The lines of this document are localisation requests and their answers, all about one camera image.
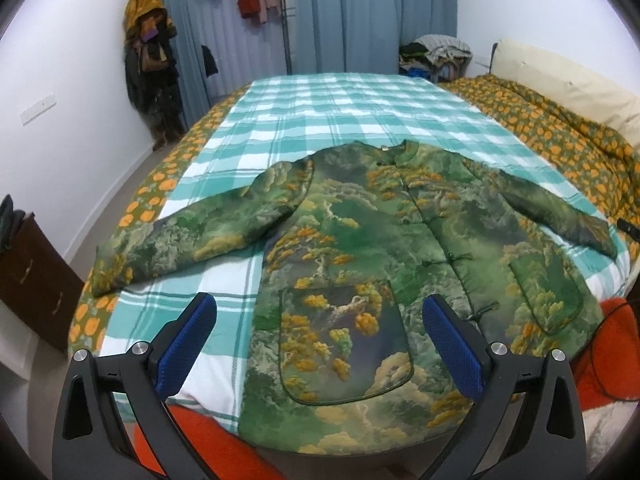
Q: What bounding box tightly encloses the green landscape print jacket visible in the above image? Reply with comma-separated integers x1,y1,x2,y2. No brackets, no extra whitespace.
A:
92,140,618,455

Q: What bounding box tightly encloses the pile of clothes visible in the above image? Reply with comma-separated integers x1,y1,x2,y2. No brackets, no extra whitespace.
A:
399,35,473,84

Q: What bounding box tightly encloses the orange red fleece garment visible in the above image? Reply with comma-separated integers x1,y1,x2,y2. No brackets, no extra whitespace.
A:
130,297,640,480

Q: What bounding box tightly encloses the dark brown wooden drawer cabinet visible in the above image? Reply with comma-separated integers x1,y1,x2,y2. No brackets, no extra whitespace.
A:
1,214,84,353

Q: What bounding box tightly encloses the orange floral green bedspread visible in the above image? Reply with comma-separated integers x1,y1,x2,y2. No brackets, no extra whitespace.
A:
68,74,639,363

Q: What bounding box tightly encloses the cream pillow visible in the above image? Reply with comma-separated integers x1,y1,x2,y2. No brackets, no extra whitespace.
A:
489,39,639,148

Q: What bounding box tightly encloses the teal white plaid blanket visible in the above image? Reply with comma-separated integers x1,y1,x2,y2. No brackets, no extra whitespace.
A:
94,74,630,451

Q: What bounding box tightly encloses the blue curtain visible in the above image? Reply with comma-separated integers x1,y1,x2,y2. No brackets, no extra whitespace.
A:
163,0,458,126

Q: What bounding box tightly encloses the white wall switch plate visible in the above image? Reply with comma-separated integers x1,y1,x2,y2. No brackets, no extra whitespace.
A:
20,94,56,126

